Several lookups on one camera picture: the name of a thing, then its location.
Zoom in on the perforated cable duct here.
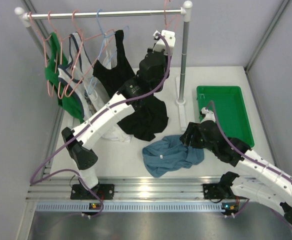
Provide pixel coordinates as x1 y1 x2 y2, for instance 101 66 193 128
36 201 239 213

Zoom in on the green plastic tray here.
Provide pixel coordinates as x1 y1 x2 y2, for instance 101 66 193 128
196 85 255 147

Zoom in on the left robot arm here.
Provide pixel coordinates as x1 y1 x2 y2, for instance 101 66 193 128
61 45 173 199

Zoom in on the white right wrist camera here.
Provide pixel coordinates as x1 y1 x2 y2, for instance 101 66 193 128
200 107 216 124

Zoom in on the green tank top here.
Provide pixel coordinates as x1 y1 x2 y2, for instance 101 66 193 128
44 32 95 123

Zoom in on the white printed tank top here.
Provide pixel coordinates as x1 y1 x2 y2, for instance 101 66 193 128
57 31 132 144

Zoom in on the blue wire hanger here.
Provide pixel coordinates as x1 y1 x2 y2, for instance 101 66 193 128
87 9 117 95

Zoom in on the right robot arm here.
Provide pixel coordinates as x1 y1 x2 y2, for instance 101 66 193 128
180 120 292 225

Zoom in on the aluminium rail base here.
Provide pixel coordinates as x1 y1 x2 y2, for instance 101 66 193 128
25 176 292 201

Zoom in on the blue tank top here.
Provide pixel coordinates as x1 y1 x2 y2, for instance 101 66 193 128
141 135 205 178

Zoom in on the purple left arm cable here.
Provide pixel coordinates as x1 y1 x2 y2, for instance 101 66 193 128
29 33 172 218

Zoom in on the black tank top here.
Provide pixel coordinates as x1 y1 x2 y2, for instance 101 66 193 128
93 30 169 142

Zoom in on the white garment rack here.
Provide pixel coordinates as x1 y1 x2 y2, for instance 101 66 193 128
14 0 193 131

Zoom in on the pink hanger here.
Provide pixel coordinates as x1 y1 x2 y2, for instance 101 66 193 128
163 0 181 32
29 11 55 98
47 11 69 100
65 9 115 97

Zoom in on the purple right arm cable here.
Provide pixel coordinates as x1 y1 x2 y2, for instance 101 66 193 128
207 100 292 238

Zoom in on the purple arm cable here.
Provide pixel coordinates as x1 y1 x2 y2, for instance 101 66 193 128
29 33 172 218
207 100 292 238

